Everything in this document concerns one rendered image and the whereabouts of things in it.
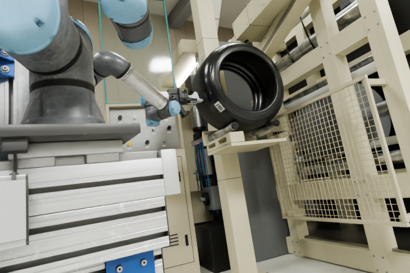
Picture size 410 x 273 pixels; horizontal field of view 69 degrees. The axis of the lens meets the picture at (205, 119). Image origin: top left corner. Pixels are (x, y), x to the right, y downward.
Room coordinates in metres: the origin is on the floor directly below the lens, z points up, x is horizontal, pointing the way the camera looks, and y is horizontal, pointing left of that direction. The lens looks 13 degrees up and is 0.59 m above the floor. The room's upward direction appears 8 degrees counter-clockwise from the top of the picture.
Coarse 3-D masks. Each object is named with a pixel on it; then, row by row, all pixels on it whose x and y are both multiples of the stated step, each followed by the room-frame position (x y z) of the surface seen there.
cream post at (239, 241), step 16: (192, 0) 2.07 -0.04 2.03; (208, 0) 2.03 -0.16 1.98; (208, 16) 2.03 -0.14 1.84; (208, 32) 2.02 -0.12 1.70; (208, 48) 2.01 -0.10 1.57; (224, 80) 2.04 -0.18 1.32; (224, 160) 2.00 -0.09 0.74; (224, 176) 2.00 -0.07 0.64; (240, 176) 2.04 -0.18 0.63; (224, 192) 2.03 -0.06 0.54; (240, 192) 2.04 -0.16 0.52; (224, 208) 2.07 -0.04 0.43; (240, 208) 2.03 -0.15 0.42; (224, 224) 2.11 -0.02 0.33; (240, 224) 2.02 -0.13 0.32; (240, 240) 2.01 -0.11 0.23; (240, 256) 2.01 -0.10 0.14; (240, 272) 2.00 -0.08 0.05; (256, 272) 2.04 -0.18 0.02
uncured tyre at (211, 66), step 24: (216, 48) 1.68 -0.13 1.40; (240, 48) 1.67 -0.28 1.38; (216, 72) 1.60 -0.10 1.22; (240, 72) 1.97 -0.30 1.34; (264, 72) 1.91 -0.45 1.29; (216, 96) 1.60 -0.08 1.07; (264, 96) 2.00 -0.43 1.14; (216, 120) 1.73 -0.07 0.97; (240, 120) 1.66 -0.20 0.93; (264, 120) 1.73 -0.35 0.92
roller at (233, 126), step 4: (232, 124) 1.63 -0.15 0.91; (236, 124) 1.64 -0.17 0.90; (224, 128) 1.72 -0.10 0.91; (228, 128) 1.67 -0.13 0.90; (232, 128) 1.63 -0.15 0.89; (236, 128) 1.64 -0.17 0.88; (216, 132) 1.83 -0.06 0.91; (220, 132) 1.77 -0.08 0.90; (224, 132) 1.74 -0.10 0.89; (228, 132) 1.71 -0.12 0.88; (212, 136) 1.89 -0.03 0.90; (216, 136) 1.85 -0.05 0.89; (220, 136) 1.82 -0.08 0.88; (212, 140) 1.93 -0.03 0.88
